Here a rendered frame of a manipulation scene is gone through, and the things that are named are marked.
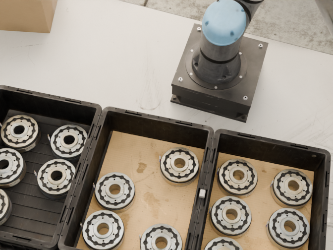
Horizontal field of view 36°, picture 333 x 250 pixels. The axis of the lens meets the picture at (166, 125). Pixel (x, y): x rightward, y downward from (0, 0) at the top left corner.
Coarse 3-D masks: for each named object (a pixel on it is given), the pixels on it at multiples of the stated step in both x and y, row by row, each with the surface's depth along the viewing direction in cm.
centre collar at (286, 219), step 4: (284, 220) 127; (288, 220) 127; (292, 220) 127; (296, 220) 127; (280, 224) 127; (296, 224) 127; (280, 228) 126; (284, 228) 126; (296, 228) 126; (284, 232) 126; (288, 232) 126; (292, 232) 126; (296, 232) 126
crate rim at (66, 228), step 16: (112, 112) 135; (128, 112) 135; (96, 128) 132; (208, 128) 133; (96, 144) 130; (208, 144) 130; (208, 160) 128; (80, 176) 125; (80, 192) 123; (64, 224) 119; (192, 224) 119; (64, 240) 117; (192, 240) 118
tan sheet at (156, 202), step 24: (120, 144) 141; (144, 144) 141; (168, 144) 141; (120, 168) 137; (144, 168) 138; (144, 192) 134; (168, 192) 134; (192, 192) 134; (120, 216) 130; (144, 216) 131; (168, 216) 131
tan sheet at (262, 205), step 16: (224, 160) 139; (256, 160) 140; (272, 176) 137; (256, 192) 135; (208, 208) 132; (256, 208) 132; (272, 208) 132; (304, 208) 133; (208, 224) 130; (256, 224) 130; (208, 240) 128; (240, 240) 128; (256, 240) 128
